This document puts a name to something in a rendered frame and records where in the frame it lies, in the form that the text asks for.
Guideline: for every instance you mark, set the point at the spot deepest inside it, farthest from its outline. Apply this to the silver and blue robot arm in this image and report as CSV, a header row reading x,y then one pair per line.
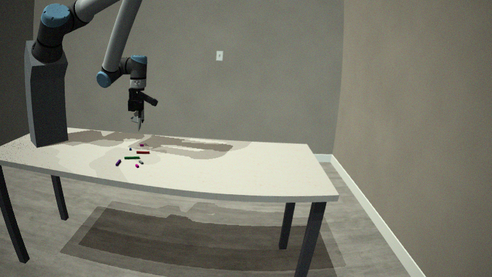
x,y
58,20

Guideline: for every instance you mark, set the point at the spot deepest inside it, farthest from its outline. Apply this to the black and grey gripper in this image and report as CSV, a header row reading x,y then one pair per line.
x,y
135,104

